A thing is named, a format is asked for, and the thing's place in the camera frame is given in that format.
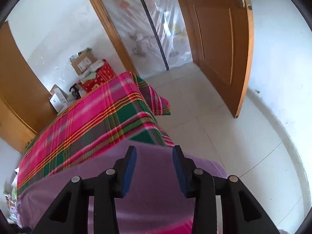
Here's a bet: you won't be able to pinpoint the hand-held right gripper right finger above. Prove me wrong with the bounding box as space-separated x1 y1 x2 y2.
172 145 281 234

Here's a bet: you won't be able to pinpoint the plaid bed sheet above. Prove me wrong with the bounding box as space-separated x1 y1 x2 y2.
16 71 195 234

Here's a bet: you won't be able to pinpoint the white cardboard box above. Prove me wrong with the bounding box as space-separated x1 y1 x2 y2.
49 84 69 114

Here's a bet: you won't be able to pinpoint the clear plastic door curtain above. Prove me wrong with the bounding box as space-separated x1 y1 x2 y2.
102 0 193 70

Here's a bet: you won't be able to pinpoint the brown cardboard box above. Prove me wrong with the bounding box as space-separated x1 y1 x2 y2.
69 48 96 75

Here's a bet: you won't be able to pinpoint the red gift box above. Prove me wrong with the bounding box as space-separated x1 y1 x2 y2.
78 59 115 93

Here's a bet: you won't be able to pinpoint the wooden wardrobe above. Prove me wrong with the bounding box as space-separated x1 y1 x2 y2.
0 21 58 153

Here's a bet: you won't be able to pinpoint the black curtain strip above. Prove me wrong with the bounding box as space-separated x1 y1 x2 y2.
132 0 170 70

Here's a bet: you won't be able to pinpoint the white packets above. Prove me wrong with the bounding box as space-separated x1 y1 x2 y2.
82 60 105 77

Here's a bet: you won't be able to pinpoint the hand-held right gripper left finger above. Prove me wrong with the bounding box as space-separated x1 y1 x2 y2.
32 146 137 234

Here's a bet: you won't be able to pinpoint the wooden door frame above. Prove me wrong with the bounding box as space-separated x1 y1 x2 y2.
80 0 139 77

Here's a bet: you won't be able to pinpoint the purple fleece pants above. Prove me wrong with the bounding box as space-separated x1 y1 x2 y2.
17 143 230 234

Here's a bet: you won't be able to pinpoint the small items on shelf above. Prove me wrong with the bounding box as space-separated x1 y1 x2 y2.
4 168 20 225

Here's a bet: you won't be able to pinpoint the wooden door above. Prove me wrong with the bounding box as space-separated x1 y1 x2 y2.
171 0 254 119

